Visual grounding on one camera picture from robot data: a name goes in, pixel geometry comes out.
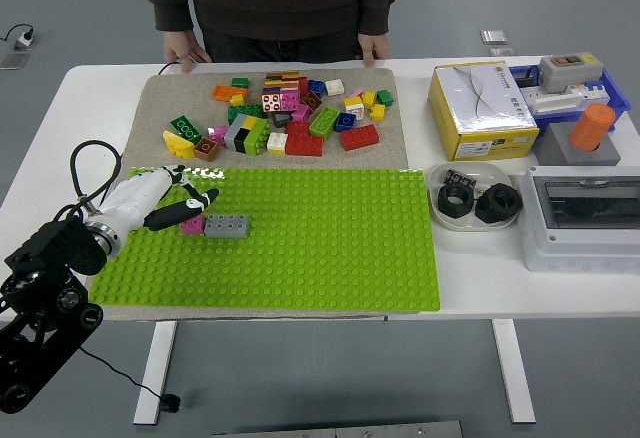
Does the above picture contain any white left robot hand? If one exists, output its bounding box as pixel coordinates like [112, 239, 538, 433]
[97, 163, 221, 233]

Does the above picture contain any person's right hand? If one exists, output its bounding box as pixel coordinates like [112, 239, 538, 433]
[162, 29, 213, 74]

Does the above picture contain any person's left hand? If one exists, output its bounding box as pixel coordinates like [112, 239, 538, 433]
[357, 32, 390, 69]

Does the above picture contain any pink square brick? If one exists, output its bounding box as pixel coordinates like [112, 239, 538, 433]
[179, 213, 207, 237]

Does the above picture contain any green studded baseplate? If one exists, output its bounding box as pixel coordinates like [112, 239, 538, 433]
[87, 166, 442, 313]

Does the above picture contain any grey-brown mat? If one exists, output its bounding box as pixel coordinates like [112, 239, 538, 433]
[84, 67, 441, 322]

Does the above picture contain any orange long brick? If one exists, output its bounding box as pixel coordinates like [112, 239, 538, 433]
[211, 84, 249, 103]

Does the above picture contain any yellow curved brick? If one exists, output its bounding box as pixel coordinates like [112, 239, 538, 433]
[162, 130, 196, 161]

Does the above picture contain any dark green brick with circles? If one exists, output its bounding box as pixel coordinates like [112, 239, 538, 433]
[169, 114, 204, 145]

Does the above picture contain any brown square brick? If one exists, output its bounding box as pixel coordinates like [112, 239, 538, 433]
[193, 137, 222, 162]

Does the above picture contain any lime long brick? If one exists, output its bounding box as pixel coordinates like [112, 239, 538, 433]
[308, 105, 342, 140]

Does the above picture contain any dark green studded brick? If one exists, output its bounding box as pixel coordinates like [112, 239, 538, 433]
[227, 103, 265, 126]

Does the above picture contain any red long brick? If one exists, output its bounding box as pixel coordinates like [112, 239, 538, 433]
[339, 123, 381, 152]

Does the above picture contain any striped multicolour brick stack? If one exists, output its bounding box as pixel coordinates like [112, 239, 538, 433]
[264, 71, 301, 88]

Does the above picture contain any grey long brick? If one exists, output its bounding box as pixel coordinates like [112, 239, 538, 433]
[203, 214, 251, 240]

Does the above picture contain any shiny pink white block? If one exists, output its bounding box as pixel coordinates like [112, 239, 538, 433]
[260, 86, 301, 114]

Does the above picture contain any grey black lime stack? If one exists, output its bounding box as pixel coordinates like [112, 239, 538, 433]
[222, 112, 272, 156]

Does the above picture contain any large red stepped brick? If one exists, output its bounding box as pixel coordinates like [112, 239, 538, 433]
[284, 120, 325, 158]

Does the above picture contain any yellow and white carton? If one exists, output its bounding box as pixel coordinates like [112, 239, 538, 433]
[427, 60, 541, 162]

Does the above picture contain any purple black component strip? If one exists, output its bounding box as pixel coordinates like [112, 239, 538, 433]
[442, 168, 476, 189]

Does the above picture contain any grey floor hatch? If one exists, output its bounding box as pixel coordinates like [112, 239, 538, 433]
[0, 51, 31, 70]

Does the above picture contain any large black hex nut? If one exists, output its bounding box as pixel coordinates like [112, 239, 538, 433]
[437, 182, 474, 218]
[473, 182, 524, 225]

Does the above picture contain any white table leg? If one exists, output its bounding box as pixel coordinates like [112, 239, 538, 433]
[491, 318, 537, 425]
[132, 320, 179, 427]

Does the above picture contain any white circuit breaker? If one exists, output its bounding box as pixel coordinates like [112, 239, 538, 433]
[519, 81, 609, 114]

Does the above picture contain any white shallow dish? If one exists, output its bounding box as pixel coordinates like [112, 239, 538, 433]
[428, 161, 516, 233]

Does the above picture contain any grey square block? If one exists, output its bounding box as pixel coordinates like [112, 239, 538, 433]
[533, 123, 622, 167]

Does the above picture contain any orange cylinder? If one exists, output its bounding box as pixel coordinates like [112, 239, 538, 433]
[568, 102, 616, 152]

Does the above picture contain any blue plastic bin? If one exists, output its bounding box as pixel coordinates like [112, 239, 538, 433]
[507, 63, 632, 132]

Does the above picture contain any white plug with black cable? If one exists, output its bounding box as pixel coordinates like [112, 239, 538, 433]
[0, 23, 36, 52]

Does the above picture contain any grey push-button switch box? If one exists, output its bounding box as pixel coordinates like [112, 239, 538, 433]
[538, 52, 604, 94]

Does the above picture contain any thin black cord with plug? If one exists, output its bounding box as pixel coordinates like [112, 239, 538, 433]
[78, 60, 184, 413]

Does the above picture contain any white electrical enclosure box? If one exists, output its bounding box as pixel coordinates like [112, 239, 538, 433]
[517, 165, 640, 273]

